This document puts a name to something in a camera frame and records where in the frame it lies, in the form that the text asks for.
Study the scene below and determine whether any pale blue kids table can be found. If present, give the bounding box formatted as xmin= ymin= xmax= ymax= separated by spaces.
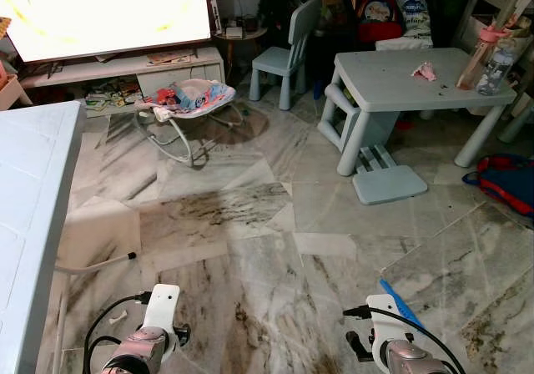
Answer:
xmin=317 ymin=47 xmax=520 ymax=177

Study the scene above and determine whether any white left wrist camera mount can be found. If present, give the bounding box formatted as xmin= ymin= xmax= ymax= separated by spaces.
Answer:
xmin=142 ymin=284 xmax=182 ymax=343

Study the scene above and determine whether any flat screen television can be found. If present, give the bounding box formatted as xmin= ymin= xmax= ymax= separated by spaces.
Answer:
xmin=0 ymin=0 xmax=214 ymax=63

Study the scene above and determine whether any pink lidded drinking bottle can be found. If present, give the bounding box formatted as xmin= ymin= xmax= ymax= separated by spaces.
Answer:
xmin=456 ymin=19 xmax=511 ymax=91

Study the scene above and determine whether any pink crumpled cloth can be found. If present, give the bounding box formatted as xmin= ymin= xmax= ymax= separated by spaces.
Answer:
xmin=411 ymin=61 xmax=438 ymax=82

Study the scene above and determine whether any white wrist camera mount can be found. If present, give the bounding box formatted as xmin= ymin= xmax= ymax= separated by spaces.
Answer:
xmin=367 ymin=295 xmax=418 ymax=371
xmin=142 ymin=284 xmax=182 ymax=343

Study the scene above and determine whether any small round side table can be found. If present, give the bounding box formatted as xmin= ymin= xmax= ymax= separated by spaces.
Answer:
xmin=214 ymin=25 xmax=270 ymax=83

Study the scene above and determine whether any white and blue printed bag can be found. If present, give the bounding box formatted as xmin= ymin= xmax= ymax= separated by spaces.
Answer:
xmin=392 ymin=0 xmax=435 ymax=51

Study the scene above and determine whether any baby bouncer with white frame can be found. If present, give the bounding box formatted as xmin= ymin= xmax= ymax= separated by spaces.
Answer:
xmin=133 ymin=78 xmax=247 ymax=168

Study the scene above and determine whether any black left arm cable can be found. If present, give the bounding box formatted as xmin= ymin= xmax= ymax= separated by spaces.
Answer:
xmin=83 ymin=291 xmax=153 ymax=374

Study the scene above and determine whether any stack of picture books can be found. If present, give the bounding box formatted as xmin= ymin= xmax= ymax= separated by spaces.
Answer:
xmin=83 ymin=78 xmax=144 ymax=112

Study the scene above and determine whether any clear plastic water bottle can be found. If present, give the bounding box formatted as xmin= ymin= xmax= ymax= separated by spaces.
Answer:
xmin=478 ymin=44 xmax=518 ymax=97

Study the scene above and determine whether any white low television stand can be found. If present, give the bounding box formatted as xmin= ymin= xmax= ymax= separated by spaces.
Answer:
xmin=18 ymin=47 xmax=226 ymax=116

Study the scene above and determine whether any large white plastic table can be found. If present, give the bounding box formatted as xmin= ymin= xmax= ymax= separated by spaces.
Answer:
xmin=0 ymin=100 xmax=88 ymax=374

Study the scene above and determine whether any pale blue toppled stool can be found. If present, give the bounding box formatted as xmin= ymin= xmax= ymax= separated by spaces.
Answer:
xmin=352 ymin=144 xmax=429 ymax=205

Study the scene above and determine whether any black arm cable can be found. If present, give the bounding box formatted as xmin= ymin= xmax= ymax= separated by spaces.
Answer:
xmin=83 ymin=291 xmax=153 ymax=374
xmin=343 ymin=306 xmax=466 ymax=374

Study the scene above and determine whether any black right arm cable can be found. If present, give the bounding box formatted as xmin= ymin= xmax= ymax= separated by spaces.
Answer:
xmin=343 ymin=306 xmax=466 ymax=374

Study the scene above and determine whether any red and blue backpack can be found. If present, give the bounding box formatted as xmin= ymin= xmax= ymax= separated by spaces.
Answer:
xmin=461 ymin=153 xmax=534 ymax=219

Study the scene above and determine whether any red and black backpack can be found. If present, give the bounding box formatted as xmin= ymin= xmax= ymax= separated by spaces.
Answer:
xmin=355 ymin=0 xmax=407 ymax=44

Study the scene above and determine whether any blue comb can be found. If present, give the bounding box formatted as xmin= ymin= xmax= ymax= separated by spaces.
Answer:
xmin=379 ymin=279 xmax=425 ymax=331

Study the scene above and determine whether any pale blue kids chair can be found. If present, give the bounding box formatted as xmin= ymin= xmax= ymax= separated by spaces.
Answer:
xmin=249 ymin=0 xmax=323 ymax=111

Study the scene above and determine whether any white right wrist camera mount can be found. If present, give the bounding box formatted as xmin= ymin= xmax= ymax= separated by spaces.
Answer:
xmin=367 ymin=295 xmax=418 ymax=371

